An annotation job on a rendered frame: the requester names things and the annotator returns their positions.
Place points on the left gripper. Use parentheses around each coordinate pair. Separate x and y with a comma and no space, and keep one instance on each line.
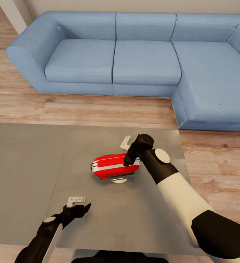
(76,212)

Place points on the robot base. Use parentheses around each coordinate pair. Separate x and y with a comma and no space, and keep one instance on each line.
(105,256)

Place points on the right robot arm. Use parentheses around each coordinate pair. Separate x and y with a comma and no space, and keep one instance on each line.
(198,222)

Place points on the sofa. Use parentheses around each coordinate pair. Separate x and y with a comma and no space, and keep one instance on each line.
(191,58)

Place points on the radio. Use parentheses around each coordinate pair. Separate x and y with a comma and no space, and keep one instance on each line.
(110,166)

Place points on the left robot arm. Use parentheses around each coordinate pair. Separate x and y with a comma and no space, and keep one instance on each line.
(42,246)

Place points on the coffee table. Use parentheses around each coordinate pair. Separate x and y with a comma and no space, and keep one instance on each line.
(42,165)

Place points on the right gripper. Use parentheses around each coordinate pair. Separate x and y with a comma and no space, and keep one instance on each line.
(129,158)

